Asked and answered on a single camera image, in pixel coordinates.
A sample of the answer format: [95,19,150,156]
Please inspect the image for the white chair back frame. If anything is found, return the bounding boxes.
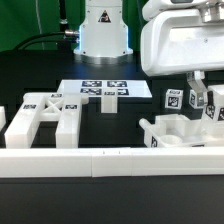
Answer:
[4,93,89,149]

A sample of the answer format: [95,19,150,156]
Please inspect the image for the black cable with connector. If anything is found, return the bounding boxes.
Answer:
[13,29,81,51]

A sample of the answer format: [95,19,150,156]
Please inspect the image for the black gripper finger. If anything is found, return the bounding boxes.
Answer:
[187,70,206,109]

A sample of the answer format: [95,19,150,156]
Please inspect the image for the white front fence bar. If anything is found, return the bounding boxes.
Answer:
[0,147,224,178]

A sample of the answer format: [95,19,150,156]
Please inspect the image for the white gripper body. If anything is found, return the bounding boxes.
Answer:
[140,9,224,76]

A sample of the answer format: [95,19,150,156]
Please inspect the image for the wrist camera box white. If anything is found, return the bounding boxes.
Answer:
[142,0,207,21]

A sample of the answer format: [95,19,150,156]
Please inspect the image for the white chair seat part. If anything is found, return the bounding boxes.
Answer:
[139,114,224,148]

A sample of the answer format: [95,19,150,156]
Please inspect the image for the white side block left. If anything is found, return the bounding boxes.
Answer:
[0,106,6,131]

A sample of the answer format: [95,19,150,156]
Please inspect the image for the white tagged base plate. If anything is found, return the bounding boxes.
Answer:
[57,80,152,99]

